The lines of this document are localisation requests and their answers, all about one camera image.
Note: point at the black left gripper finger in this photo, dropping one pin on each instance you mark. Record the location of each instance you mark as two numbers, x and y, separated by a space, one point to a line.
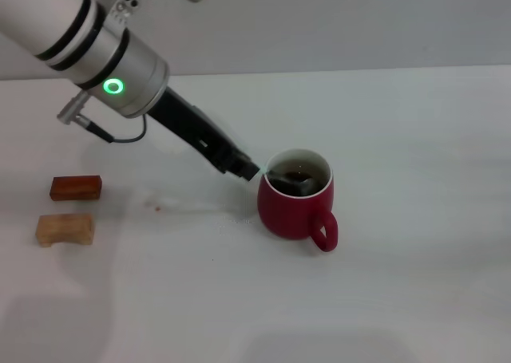
246 165
231 170

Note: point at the light wooden block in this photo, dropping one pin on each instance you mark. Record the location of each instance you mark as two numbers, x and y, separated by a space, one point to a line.
66 229

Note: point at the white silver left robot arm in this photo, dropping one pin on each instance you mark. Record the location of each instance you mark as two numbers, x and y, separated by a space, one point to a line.
48 20

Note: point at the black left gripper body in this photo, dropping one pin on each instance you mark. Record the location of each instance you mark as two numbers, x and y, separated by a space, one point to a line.
187 125

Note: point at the dark reddish wooden block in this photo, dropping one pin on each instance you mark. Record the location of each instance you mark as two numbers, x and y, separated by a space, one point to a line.
76 187

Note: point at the red ceramic coffee cup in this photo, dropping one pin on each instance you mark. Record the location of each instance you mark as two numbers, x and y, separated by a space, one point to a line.
287 215

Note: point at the dark brown coffee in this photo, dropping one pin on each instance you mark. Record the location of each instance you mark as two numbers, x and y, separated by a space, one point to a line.
291 175

